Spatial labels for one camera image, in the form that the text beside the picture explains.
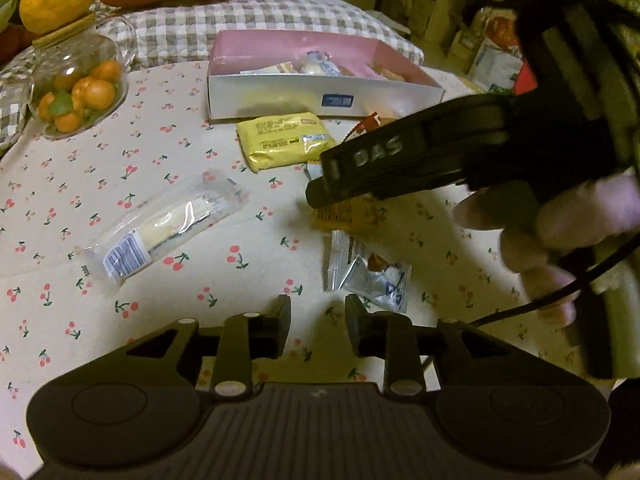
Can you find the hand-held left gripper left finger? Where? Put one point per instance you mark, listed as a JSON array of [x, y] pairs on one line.
[[281, 325]]

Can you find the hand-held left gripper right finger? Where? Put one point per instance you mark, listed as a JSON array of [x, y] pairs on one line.
[[356, 325]]

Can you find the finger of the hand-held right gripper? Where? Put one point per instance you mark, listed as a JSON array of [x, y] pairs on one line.
[[375, 152], [350, 192]]

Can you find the orange yellow snack packet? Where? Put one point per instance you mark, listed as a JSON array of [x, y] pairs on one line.
[[345, 212]]

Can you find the red snack packet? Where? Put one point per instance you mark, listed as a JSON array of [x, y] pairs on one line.
[[367, 124]]

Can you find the small clear snack packet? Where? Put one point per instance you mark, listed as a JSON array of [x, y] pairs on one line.
[[367, 275]]

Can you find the brown biscuit packet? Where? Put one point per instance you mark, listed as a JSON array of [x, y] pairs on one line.
[[387, 71]]

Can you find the white blue snack packet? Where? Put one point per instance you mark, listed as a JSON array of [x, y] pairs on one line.
[[317, 62]]

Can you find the pink and silver box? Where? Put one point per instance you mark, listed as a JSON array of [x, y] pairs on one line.
[[270, 95]]

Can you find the long clear bread packet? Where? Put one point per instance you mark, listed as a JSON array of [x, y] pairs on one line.
[[165, 227]]

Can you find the person's right hand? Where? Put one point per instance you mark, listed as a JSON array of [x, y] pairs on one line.
[[575, 215]]

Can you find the red bag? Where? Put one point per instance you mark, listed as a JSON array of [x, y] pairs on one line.
[[526, 77]]

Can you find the white green carton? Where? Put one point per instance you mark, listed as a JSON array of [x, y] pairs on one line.
[[492, 65]]

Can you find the brown cardboard box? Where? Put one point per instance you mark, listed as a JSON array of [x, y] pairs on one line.
[[450, 10]]

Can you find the grey checked blanket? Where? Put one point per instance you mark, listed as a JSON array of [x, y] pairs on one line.
[[225, 17]]

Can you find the cherry print tablecloth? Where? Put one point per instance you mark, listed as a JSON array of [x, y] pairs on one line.
[[150, 160]]

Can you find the pile of small oranges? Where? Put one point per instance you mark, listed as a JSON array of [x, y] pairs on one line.
[[90, 95]]

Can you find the glass jar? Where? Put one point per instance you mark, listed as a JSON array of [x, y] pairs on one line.
[[95, 50]]

